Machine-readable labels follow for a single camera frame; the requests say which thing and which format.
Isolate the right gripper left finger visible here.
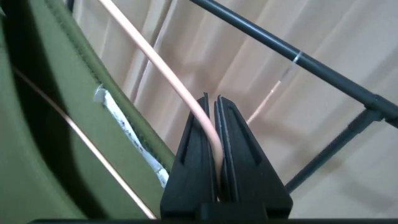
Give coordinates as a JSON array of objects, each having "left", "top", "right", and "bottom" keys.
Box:
[{"left": 160, "top": 92, "right": 218, "bottom": 219}]

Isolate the green printed shirt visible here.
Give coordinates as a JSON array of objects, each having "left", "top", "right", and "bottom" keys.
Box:
[{"left": 0, "top": 0, "right": 175, "bottom": 219}]

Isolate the black clothes rack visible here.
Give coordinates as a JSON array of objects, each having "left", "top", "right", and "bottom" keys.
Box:
[{"left": 188, "top": 0, "right": 398, "bottom": 194}]

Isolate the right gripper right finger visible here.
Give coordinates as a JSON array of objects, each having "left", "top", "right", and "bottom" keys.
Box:
[{"left": 213, "top": 95, "right": 294, "bottom": 219}]

